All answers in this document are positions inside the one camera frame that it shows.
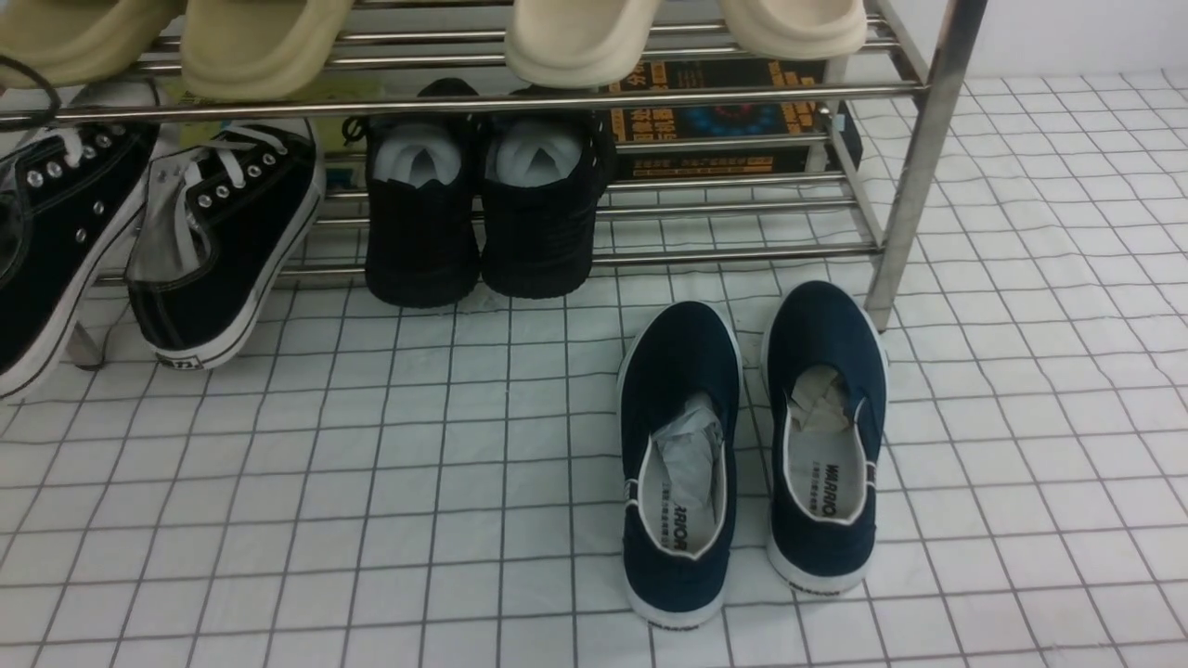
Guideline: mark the black lace-up sneaker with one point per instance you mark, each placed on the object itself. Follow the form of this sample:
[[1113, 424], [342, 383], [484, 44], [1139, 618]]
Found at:
[[69, 194], [220, 221]]

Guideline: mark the steel shoe rack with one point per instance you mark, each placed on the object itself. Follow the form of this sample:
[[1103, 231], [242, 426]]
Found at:
[[870, 209]]

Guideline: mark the navy slip-on shoe left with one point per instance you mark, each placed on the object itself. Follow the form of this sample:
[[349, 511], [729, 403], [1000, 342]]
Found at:
[[678, 410]]

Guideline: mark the navy slip-on shoe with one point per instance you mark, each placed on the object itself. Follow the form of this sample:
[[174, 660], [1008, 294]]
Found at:
[[678, 410], [826, 374]]

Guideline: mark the black canvas shoe right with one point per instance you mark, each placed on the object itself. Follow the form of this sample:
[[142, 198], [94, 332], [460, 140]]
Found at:
[[543, 175]]

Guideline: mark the black canvas shoe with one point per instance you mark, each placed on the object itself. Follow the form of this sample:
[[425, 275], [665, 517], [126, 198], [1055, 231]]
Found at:
[[543, 175], [421, 176]]

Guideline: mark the black canvas shoe left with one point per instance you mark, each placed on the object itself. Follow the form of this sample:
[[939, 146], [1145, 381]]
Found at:
[[421, 176]]

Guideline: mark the navy slip-on shoe right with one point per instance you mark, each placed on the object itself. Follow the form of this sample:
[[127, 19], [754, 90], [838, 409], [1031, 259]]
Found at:
[[826, 374]]

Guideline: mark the white grid tablecloth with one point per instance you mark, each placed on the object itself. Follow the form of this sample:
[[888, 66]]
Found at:
[[613, 479]]

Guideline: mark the cream foam slipper left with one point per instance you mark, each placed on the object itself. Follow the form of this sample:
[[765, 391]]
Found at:
[[577, 44]]

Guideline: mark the cream foam slipper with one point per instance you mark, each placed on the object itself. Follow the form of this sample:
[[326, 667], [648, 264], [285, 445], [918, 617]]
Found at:
[[577, 44], [797, 30]]

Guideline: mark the black orange printed box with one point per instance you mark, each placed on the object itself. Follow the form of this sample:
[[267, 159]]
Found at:
[[687, 144]]

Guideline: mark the green blue printed box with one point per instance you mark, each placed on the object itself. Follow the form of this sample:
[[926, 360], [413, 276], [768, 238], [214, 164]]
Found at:
[[345, 163]]

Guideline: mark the cream foam slipper right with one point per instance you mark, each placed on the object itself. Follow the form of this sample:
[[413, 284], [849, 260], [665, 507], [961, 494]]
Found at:
[[797, 30]]

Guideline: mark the olive foam slipper right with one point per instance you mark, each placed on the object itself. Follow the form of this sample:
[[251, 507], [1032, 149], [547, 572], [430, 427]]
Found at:
[[257, 50]]

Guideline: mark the olive foam slipper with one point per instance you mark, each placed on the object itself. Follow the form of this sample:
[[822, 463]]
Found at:
[[76, 42], [257, 50]]

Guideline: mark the olive foam slipper left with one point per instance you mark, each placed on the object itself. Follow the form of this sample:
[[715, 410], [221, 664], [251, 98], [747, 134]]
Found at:
[[76, 42]]

